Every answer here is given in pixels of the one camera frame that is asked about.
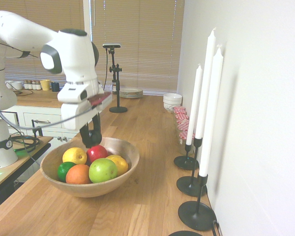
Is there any wrist camera on maroon mount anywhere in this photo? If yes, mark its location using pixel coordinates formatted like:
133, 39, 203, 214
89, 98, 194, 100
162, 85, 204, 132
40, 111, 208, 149
87, 92, 113, 113

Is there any green lime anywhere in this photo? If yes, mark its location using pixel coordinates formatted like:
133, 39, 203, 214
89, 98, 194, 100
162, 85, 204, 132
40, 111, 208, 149
57, 161, 76, 183

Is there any yellow mug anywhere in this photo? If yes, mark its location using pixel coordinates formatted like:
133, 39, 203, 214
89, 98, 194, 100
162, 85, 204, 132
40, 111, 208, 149
39, 79, 52, 92

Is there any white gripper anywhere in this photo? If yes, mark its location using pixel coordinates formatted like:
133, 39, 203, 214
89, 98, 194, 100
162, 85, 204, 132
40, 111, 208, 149
57, 80, 102, 148

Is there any wide wooden window blind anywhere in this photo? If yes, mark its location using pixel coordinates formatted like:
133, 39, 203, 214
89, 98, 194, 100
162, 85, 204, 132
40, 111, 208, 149
91, 0, 185, 96

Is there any black power cable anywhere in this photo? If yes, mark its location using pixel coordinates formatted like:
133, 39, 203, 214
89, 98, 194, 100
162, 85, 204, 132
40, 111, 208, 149
206, 191, 222, 236

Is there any black candle holder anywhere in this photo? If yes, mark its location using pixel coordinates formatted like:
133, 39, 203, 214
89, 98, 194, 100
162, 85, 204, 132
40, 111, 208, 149
176, 137, 207, 197
177, 172, 216, 232
173, 136, 200, 171

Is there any green apple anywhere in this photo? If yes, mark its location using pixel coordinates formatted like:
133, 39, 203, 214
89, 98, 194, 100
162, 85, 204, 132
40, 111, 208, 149
88, 157, 118, 184

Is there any red apple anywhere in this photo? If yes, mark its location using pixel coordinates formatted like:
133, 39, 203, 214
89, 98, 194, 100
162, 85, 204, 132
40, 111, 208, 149
86, 144, 108, 163

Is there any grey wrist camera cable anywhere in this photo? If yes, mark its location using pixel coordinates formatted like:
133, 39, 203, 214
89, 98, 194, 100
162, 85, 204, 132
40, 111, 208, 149
0, 83, 99, 129

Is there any white cabinet wooden top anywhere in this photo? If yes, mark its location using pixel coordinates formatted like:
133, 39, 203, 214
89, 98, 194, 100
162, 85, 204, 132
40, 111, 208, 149
7, 88, 81, 148

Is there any narrow wooden window blind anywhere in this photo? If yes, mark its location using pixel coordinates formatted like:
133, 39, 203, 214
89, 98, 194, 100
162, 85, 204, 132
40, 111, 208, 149
4, 0, 86, 82

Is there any black round-base camera stand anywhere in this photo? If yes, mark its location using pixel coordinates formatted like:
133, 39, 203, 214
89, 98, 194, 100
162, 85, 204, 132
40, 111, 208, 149
108, 48, 128, 114

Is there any white bowl with pattern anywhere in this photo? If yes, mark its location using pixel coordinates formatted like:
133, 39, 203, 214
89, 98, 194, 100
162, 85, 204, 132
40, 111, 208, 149
163, 102, 182, 114

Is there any plain white bowl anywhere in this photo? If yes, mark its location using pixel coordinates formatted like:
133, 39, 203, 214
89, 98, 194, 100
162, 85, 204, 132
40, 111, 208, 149
163, 93, 183, 105

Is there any dark purple plum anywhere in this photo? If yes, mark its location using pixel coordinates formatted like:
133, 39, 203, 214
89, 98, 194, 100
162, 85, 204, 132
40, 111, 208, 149
88, 130, 103, 148

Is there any tallest white taper candle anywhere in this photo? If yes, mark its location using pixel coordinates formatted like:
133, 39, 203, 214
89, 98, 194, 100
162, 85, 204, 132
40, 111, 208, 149
195, 27, 216, 140

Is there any orange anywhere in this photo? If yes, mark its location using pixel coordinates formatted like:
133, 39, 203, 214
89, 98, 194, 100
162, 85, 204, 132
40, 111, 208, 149
65, 164, 92, 185

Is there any wooden fruit bowl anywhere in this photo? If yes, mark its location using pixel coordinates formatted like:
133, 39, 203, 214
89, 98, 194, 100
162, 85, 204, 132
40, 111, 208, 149
40, 137, 140, 198

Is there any stack of white plates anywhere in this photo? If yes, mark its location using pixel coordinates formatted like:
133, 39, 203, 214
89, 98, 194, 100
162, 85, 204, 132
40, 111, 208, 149
118, 88, 144, 99

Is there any row of spice jars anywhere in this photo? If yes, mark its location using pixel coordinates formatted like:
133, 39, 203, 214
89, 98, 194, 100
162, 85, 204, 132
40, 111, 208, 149
23, 79, 41, 90

